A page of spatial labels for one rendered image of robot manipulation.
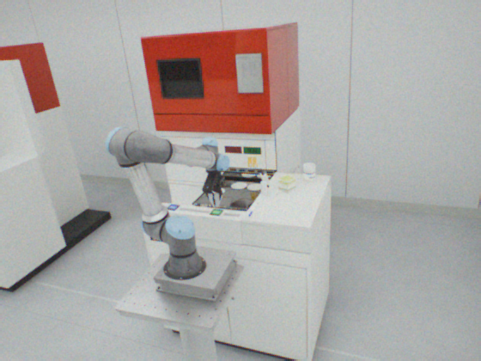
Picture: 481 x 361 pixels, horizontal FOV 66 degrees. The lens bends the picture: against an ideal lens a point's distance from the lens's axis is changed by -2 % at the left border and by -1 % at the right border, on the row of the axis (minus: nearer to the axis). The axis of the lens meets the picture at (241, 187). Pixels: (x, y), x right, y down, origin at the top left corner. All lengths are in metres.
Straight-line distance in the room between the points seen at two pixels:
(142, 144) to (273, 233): 0.80
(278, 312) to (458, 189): 2.40
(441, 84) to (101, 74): 3.54
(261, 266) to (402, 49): 2.35
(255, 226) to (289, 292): 0.41
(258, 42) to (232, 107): 0.40
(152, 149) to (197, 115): 1.06
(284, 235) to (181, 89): 1.14
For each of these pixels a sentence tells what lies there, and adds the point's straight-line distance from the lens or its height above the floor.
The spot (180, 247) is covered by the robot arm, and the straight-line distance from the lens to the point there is 1.60.
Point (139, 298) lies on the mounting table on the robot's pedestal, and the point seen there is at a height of 0.82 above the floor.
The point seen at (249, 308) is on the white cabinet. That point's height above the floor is 0.40.
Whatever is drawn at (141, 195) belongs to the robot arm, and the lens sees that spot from 1.58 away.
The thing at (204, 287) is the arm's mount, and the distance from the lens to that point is 1.59.
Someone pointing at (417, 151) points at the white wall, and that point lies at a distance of 3.82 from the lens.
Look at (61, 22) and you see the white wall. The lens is 5.06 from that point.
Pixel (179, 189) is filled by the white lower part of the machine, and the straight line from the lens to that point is 2.75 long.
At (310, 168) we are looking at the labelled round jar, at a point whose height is 1.05.
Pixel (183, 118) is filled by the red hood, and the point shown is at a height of 1.32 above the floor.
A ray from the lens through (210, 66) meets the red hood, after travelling 2.31.
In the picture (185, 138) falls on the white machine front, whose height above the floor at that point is 1.16.
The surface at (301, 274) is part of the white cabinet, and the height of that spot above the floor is 0.69.
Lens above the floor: 1.88
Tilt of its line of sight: 24 degrees down
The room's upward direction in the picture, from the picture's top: 5 degrees counter-clockwise
